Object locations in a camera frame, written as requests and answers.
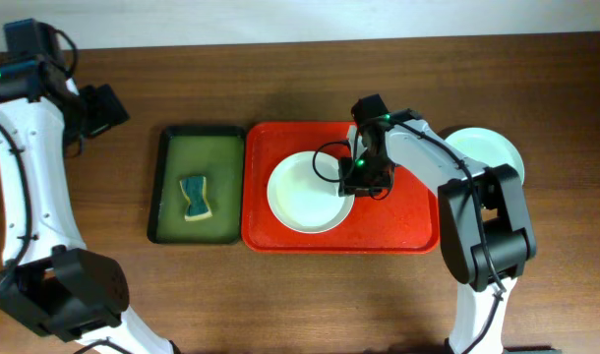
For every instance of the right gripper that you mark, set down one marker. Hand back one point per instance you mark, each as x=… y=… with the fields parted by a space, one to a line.
x=352 y=185

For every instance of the green and yellow sponge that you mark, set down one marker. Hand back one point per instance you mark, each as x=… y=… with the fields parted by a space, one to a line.
x=194 y=190

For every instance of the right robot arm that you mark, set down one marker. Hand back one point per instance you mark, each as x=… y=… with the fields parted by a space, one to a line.
x=486 y=233

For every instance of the white plate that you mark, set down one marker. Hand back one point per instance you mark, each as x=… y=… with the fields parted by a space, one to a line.
x=301 y=197

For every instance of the dark green tray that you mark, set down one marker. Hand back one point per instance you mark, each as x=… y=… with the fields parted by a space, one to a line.
x=215 y=152

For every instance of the pale green plate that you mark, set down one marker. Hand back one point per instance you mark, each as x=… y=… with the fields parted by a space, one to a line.
x=489 y=147

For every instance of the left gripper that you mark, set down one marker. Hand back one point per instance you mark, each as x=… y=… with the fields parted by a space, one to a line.
x=105 y=109

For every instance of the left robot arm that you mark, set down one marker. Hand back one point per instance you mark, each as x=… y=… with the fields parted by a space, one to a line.
x=51 y=283

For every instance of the red plastic tray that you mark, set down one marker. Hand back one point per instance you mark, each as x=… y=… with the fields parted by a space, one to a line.
x=405 y=222

